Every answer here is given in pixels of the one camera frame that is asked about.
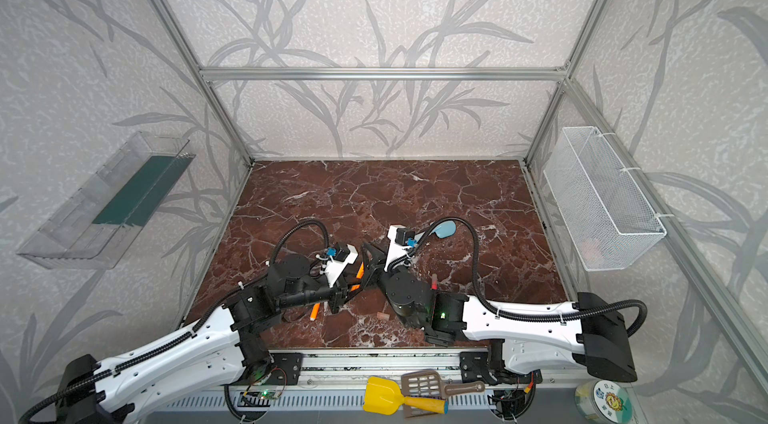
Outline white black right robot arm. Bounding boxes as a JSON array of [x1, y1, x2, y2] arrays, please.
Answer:
[[363, 243, 647, 382]]

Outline light blue toy shovel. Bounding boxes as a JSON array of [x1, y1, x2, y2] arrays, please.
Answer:
[[431, 220, 457, 239]]

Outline clear plastic wall tray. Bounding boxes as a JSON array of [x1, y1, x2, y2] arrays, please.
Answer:
[[17, 131, 196, 270]]

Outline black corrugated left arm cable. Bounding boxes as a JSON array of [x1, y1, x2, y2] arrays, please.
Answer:
[[17, 218, 331, 424]]

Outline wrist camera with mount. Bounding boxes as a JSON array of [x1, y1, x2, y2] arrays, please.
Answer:
[[384, 225, 417, 272], [322, 243, 359, 287]]

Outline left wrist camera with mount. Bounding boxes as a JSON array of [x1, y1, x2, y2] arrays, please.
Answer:
[[322, 243, 359, 287]]

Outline short orange highlighter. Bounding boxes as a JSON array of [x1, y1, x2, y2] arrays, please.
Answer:
[[310, 303, 321, 321], [349, 263, 365, 291]]

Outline brown toy spatula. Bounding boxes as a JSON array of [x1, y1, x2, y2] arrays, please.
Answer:
[[400, 370, 486, 400]]

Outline green circuit board with wires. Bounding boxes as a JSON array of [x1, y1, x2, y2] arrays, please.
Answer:
[[237, 386, 284, 408]]

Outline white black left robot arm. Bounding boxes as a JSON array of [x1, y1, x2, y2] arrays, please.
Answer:
[[54, 246, 358, 423]]

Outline yellow toy shovel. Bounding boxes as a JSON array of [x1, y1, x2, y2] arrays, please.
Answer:
[[362, 376, 448, 415]]

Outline aluminium cage frame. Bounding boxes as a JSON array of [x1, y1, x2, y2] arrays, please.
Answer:
[[147, 0, 767, 391]]

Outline white wire mesh basket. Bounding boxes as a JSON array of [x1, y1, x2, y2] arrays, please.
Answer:
[[544, 126, 667, 272]]

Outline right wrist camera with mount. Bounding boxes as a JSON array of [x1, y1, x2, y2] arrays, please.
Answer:
[[384, 225, 417, 272]]

